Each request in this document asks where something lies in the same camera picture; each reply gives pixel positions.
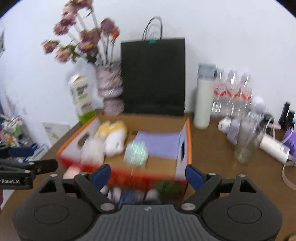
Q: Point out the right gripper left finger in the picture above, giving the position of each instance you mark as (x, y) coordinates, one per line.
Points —
(90, 185)

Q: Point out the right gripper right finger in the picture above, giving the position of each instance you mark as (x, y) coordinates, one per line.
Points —
(205, 186)

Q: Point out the white plush pouch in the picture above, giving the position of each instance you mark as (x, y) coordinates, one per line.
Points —
(93, 151)

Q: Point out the blue white plastic packet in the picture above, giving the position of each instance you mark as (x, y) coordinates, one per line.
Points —
(131, 197)

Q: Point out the bubble wrap bundle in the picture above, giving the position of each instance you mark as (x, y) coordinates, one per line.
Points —
(136, 154)

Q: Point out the yellow white plush toy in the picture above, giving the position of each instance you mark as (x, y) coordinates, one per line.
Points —
(113, 136)

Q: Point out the purple cloth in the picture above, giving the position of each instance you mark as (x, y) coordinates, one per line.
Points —
(162, 145)

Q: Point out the red artificial flower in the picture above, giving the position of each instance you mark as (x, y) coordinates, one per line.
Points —
(168, 189)

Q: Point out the white flat box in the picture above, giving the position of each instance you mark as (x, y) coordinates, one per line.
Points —
(55, 131)

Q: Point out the red orange cardboard box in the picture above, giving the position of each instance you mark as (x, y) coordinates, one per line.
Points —
(127, 176)

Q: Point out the white charger adapter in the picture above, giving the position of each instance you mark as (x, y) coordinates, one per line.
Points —
(224, 124)

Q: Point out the clear drinking glass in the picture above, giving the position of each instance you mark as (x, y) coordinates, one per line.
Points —
(248, 140)

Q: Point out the white power strip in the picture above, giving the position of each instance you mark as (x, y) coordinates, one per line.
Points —
(274, 148)

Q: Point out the plastic water bottle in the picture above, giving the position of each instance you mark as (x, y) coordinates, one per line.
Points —
(219, 92)
(232, 91)
(245, 91)

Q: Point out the white green milk carton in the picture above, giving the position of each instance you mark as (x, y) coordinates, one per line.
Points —
(82, 98)

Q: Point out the white round lamp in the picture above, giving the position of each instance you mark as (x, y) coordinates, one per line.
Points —
(257, 105)

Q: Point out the purple package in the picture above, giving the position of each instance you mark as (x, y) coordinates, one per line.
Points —
(290, 141)

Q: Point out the black cosmetic bottles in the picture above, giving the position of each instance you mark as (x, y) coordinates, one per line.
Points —
(287, 117)

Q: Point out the pink ceramic vase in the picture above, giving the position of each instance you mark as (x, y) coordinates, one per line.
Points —
(110, 88)

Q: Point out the white thermos bottle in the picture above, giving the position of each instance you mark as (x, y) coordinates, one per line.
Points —
(204, 95)

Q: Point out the black paper bag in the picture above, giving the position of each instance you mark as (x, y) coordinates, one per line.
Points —
(154, 75)

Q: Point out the dried pink flowers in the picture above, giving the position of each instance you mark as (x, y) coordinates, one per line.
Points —
(90, 39)

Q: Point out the wire storage rack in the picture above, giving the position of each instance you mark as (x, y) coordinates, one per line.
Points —
(15, 139)

